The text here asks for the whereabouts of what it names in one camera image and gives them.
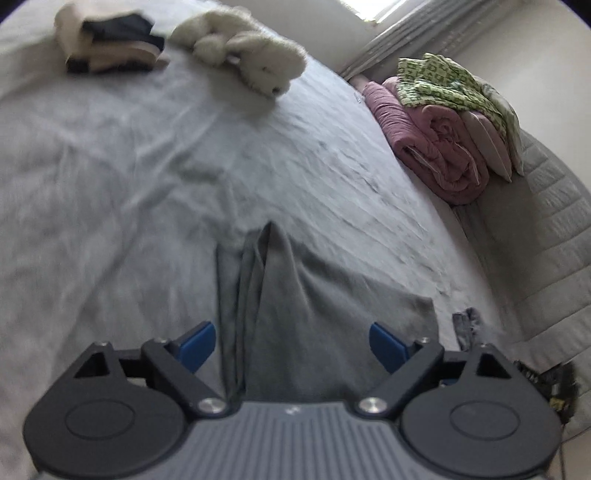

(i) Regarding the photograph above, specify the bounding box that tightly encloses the folded beige garment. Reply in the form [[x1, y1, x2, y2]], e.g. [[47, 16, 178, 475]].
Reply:
[[54, 0, 171, 75]]

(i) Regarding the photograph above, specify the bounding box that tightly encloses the folded pink quilt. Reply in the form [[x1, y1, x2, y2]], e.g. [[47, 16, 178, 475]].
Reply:
[[362, 76, 491, 205]]

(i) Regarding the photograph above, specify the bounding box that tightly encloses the white plush dog toy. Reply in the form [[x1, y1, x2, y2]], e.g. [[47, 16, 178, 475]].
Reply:
[[168, 6, 308, 97]]

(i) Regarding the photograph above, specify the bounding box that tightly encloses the white pillow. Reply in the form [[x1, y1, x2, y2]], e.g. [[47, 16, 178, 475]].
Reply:
[[480, 83, 527, 176]]

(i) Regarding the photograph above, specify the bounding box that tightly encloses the black garment under beige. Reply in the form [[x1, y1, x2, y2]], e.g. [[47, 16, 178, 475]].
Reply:
[[66, 58, 155, 75]]

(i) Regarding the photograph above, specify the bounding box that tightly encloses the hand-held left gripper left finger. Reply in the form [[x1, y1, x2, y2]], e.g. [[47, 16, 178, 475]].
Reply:
[[75, 322, 227, 416]]

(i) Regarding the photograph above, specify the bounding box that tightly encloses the bright window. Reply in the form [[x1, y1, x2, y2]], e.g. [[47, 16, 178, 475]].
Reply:
[[339, 0, 402, 24]]

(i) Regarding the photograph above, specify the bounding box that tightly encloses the grey shirt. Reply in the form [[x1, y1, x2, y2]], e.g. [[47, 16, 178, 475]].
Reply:
[[215, 222, 438, 402]]

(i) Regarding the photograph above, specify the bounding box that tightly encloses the green patterned cloth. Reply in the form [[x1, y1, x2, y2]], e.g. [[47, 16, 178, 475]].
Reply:
[[397, 53, 520, 153]]

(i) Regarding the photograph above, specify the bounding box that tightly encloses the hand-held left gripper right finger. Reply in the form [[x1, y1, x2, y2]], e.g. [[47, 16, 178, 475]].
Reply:
[[358, 322, 520, 418]]

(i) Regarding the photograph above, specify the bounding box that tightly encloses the pale pink pillow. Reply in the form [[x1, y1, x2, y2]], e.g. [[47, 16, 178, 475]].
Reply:
[[462, 111, 514, 183]]

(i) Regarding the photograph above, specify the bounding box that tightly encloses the dark object with yellow marks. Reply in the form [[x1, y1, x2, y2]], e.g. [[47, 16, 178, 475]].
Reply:
[[517, 360, 578, 425]]

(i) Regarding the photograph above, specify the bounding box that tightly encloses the grey patterned curtain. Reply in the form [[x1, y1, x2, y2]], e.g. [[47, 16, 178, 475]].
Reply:
[[339, 0, 502, 79]]

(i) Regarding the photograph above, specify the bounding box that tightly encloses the bed with grey sheet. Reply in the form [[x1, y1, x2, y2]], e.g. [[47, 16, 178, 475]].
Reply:
[[0, 0, 591, 480]]

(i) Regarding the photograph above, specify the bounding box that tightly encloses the small grey cloth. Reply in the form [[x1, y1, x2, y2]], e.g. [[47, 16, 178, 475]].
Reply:
[[452, 308, 485, 354]]

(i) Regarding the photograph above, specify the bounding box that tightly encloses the grey quilted headboard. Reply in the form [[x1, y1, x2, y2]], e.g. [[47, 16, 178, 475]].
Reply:
[[452, 129, 591, 439]]

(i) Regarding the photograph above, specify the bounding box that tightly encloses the folded black garment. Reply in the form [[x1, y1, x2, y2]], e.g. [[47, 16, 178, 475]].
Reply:
[[83, 13, 166, 51]]

